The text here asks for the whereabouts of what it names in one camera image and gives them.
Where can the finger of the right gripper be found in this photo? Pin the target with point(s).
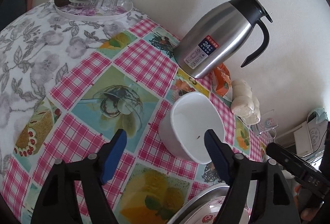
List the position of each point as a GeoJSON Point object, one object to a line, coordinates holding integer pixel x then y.
{"type": "Point", "coordinates": [292, 163]}

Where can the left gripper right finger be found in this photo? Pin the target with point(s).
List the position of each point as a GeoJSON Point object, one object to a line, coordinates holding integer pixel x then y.
{"type": "Point", "coordinates": [273, 202]}

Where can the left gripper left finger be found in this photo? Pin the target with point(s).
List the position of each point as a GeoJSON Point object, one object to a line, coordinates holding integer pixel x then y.
{"type": "Point", "coordinates": [57, 201]}

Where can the floral rimmed round plate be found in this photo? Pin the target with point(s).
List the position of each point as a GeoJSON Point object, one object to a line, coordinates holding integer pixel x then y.
{"type": "Point", "coordinates": [207, 212]}

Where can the stainless steel round pan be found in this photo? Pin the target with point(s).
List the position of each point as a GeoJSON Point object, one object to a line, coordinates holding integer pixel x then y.
{"type": "Point", "coordinates": [198, 201]}

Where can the white square bowl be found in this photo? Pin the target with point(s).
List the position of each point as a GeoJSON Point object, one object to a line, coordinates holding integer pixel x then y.
{"type": "Point", "coordinates": [183, 128]}

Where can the person's right hand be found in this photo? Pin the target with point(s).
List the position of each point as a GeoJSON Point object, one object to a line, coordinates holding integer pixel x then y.
{"type": "Point", "coordinates": [308, 204]}

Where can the white wooden shelf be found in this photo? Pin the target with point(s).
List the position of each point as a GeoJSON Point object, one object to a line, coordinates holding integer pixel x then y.
{"type": "Point", "coordinates": [306, 139]}

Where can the glass beer mug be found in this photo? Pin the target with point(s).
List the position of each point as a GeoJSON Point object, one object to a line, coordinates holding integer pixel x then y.
{"type": "Point", "coordinates": [266, 128]}

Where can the bag of steamed buns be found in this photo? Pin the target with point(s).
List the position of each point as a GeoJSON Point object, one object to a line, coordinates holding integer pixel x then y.
{"type": "Point", "coordinates": [244, 104]}

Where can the orange snack packet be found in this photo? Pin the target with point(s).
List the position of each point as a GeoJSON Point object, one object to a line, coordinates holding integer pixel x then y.
{"type": "Point", "coordinates": [221, 80]}

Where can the checkered picture tablecloth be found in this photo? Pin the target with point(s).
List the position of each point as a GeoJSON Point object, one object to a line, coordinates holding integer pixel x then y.
{"type": "Point", "coordinates": [128, 83]}

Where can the stainless steel thermos jug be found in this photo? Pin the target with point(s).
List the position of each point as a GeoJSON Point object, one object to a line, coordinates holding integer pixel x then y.
{"type": "Point", "coordinates": [219, 34]}

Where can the grey floral cloth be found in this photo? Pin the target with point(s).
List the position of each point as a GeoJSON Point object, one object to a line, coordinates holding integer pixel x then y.
{"type": "Point", "coordinates": [37, 50]}

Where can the round floral tray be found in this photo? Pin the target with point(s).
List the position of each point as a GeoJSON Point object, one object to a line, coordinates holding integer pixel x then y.
{"type": "Point", "coordinates": [93, 14]}

